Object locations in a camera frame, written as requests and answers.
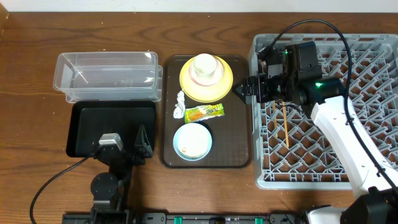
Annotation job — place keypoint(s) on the green yellow snack wrapper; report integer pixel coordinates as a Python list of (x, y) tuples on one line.
[(203, 112)]

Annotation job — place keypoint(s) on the cream paper cup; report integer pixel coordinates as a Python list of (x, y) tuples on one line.
[(204, 65)]

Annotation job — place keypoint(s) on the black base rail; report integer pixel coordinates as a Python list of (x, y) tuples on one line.
[(162, 218)]

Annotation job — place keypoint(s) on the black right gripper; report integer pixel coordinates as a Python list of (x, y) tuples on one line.
[(253, 89)]

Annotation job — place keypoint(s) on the grey dishwasher rack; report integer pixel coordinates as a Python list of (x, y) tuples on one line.
[(369, 62)]

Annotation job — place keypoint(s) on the brown plastic serving tray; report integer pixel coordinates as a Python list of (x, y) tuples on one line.
[(231, 133)]

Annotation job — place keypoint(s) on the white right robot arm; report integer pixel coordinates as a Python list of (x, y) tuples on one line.
[(372, 179)]

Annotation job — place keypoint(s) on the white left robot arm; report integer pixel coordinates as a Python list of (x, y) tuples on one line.
[(110, 189)]

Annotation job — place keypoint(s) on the yellow plate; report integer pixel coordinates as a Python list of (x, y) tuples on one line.
[(206, 94)]

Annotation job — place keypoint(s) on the black plastic bin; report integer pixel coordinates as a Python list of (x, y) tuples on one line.
[(91, 119)]

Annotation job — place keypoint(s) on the white tissue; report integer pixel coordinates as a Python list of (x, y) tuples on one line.
[(179, 111)]

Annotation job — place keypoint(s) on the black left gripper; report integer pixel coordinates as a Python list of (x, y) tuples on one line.
[(142, 150)]

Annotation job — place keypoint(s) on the pink bowl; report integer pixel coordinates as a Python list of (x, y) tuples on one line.
[(206, 81)]

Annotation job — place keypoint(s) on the clear plastic bin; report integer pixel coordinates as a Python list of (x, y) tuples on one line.
[(108, 76)]

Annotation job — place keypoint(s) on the light blue bowl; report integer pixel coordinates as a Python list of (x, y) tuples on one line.
[(192, 142)]

